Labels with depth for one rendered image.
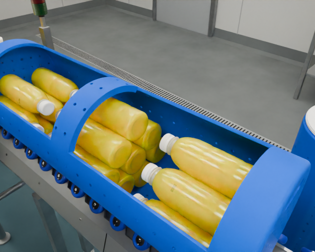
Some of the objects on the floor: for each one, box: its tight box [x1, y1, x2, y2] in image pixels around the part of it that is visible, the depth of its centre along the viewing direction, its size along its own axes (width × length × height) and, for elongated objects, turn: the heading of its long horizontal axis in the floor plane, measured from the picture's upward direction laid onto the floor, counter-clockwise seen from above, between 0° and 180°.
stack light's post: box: [39, 26, 55, 51], centre depth 172 cm, size 4×4×110 cm
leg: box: [32, 192, 68, 252], centre depth 137 cm, size 6×6×63 cm
